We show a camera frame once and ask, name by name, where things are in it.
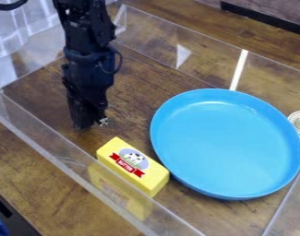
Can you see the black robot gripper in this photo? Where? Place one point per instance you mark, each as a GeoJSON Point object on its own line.
{"type": "Point", "coordinates": [89, 76]}

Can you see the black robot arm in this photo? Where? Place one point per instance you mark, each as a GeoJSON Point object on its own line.
{"type": "Point", "coordinates": [89, 29]}

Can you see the blue round tray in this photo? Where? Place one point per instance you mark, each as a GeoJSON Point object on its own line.
{"type": "Point", "coordinates": [227, 143]}

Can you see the yellow toy butter block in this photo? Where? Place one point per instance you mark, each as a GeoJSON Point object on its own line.
{"type": "Point", "coordinates": [135, 166]}

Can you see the clear acrylic enclosure wall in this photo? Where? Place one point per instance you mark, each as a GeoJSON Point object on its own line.
{"type": "Point", "coordinates": [180, 46]}

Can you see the clear acrylic triangular bracket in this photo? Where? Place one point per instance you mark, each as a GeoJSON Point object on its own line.
{"type": "Point", "coordinates": [120, 20]}

